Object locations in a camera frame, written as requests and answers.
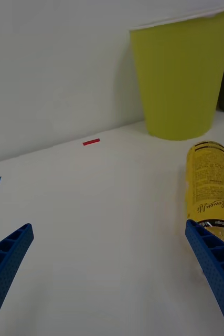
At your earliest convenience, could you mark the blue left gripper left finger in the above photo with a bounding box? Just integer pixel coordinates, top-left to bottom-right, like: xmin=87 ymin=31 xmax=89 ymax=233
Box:
xmin=0 ymin=223 xmax=35 ymax=336

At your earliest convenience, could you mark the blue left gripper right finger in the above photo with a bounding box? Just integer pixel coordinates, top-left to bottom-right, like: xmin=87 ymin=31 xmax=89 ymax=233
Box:
xmin=185 ymin=219 xmax=224 ymax=336

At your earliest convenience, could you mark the yellow label plastic bottle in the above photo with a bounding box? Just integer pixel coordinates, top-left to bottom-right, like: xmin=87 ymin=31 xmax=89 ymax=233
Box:
xmin=185 ymin=141 xmax=224 ymax=253

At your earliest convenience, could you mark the yellow-green plastic bin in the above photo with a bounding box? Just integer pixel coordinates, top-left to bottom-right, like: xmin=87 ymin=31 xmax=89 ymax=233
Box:
xmin=129 ymin=9 xmax=224 ymax=141

